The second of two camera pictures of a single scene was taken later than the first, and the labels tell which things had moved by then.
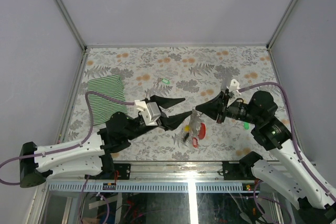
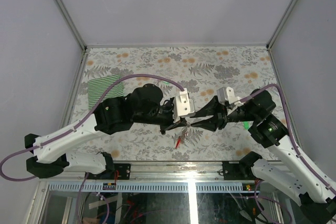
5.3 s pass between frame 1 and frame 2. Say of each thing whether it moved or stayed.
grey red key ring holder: moved
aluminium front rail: stayed
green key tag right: stayed
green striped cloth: stayed
